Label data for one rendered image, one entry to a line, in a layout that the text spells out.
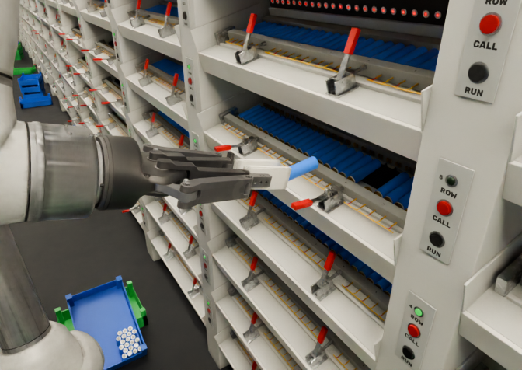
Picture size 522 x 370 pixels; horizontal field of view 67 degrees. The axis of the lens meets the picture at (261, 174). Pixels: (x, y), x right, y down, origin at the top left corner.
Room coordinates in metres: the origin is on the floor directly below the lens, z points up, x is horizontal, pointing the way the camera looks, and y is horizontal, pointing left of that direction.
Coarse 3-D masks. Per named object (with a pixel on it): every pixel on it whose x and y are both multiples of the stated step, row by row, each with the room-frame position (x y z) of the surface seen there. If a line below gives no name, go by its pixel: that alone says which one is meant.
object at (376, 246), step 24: (240, 96) 0.98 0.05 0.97; (216, 120) 0.94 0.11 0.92; (216, 144) 0.87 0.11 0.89; (288, 192) 0.62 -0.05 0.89; (312, 192) 0.60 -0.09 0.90; (312, 216) 0.57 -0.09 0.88; (336, 216) 0.53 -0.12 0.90; (360, 216) 0.52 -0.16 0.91; (336, 240) 0.52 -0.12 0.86; (360, 240) 0.47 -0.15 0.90; (384, 240) 0.46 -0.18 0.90; (384, 264) 0.43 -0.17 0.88
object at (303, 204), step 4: (324, 192) 0.56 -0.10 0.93; (328, 192) 0.55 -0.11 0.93; (324, 196) 0.56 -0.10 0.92; (328, 196) 0.55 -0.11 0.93; (304, 200) 0.53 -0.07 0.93; (308, 200) 0.54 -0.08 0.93; (312, 200) 0.54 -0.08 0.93; (316, 200) 0.54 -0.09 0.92; (320, 200) 0.54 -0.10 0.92; (324, 200) 0.55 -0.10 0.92; (292, 204) 0.52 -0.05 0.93; (296, 204) 0.52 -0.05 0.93; (300, 204) 0.52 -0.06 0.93; (304, 204) 0.52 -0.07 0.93; (308, 204) 0.53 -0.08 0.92; (296, 208) 0.51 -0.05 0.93; (300, 208) 0.52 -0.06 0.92
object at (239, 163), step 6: (234, 162) 0.44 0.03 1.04; (240, 162) 0.44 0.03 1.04; (246, 162) 0.45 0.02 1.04; (252, 162) 0.45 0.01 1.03; (258, 162) 0.46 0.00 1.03; (264, 162) 0.46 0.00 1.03; (270, 162) 0.47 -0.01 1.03; (276, 162) 0.47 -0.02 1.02; (234, 168) 0.44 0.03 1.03; (240, 168) 0.44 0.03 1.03
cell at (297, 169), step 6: (312, 156) 0.50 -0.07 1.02; (300, 162) 0.48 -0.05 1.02; (306, 162) 0.48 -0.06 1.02; (312, 162) 0.49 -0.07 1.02; (294, 168) 0.47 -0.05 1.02; (300, 168) 0.47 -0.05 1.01; (306, 168) 0.48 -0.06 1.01; (312, 168) 0.48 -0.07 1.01; (294, 174) 0.47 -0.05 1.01; (300, 174) 0.47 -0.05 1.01; (288, 180) 0.46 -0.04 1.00
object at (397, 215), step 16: (224, 128) 0.90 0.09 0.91; (240, 128) 0.86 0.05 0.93; (256, 128) 0.83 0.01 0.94; (272, 144) 0.75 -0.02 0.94; (288, 160) 0.71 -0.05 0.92; (320, 176) 0.62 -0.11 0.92; (336, 176) 0.60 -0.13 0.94; (352, 192) 0.55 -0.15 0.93; (368, 192) 0.54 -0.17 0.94; (384, 208) 0.50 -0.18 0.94; (400, 208) 0.49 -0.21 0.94; (400, 224) 0.47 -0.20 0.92
